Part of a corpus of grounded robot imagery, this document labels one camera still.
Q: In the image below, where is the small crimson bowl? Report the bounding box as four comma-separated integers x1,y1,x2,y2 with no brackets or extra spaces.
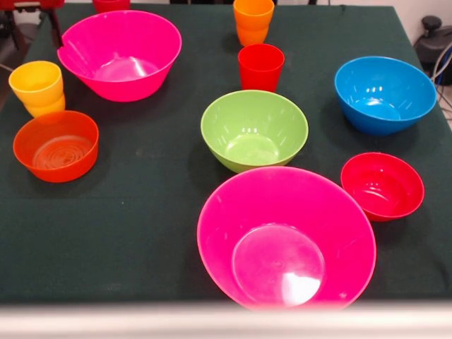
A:
340,152,426,222

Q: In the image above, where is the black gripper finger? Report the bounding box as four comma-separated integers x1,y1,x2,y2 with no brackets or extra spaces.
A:
48,6,65,49
8,9,26,51

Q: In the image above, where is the blue bowl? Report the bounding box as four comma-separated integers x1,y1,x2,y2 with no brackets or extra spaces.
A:
334,56,438,137

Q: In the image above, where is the orange cup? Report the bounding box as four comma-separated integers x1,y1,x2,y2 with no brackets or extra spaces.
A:
232,0,275,47

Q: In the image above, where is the large pink bowl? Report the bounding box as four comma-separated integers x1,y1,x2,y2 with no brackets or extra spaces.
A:
196,165,378,311
56,9,184,102

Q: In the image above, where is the red cup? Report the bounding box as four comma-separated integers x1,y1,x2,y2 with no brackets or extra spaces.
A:
237,43,286,93

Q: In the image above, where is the orange bowl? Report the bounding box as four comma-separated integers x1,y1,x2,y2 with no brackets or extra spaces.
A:
13,109,100,184

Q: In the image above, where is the yellow cup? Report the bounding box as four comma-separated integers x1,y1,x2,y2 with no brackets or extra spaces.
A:
8,60,66,118

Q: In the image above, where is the green bowl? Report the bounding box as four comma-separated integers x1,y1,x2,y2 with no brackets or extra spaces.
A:
200,89,309,174

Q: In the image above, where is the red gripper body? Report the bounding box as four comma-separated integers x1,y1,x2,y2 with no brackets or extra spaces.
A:
10,0,66,11

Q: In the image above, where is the crimson cup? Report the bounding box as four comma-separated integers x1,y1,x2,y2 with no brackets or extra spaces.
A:
92,0,131,14

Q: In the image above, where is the dark green table cloth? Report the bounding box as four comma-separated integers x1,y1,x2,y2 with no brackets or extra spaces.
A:
0,4,452,304

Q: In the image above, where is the tangle of cables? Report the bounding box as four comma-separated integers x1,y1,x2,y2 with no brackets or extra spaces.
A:
429,42,452,121

